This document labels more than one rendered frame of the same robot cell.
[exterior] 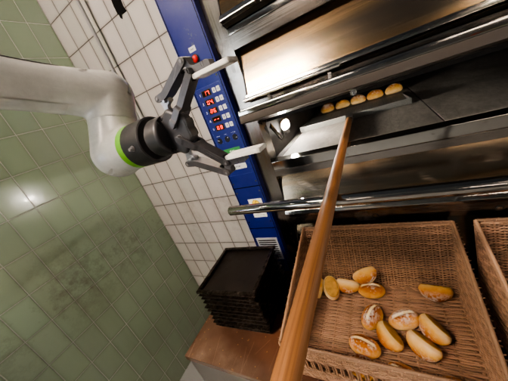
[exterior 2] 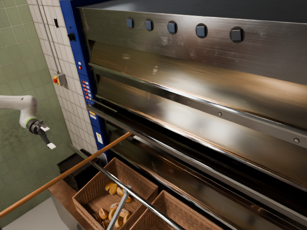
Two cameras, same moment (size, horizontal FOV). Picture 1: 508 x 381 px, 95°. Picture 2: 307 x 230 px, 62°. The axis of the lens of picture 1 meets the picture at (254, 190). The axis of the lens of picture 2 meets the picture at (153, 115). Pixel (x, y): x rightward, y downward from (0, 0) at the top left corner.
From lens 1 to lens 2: 151 cm
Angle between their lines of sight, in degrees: 17
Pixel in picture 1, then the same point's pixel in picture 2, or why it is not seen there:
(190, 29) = (79, 56)
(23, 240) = not seen: outside the picture
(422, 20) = (146, 112)
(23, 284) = not seen: outside the picture
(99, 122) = (23, 114)
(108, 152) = (23, 124)
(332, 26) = (126, 91)
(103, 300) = (22, 147)
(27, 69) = (7, 102)
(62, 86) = (14, 106)
